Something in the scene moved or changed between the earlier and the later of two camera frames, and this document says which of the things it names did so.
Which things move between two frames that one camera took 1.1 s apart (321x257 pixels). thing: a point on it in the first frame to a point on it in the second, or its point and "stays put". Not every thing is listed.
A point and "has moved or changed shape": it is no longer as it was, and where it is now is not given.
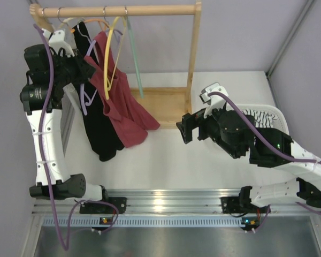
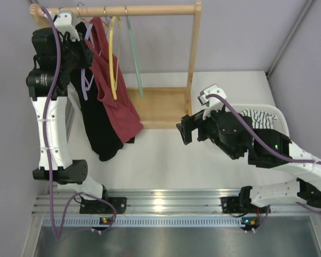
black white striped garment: (262, 119) stays put
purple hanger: (84, 101) to (85, 89)
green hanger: (136, 55) stays put
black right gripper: (189, 122) stays put
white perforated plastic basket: (281, 122) stays put
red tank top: (137, 120) has moved or changed shape
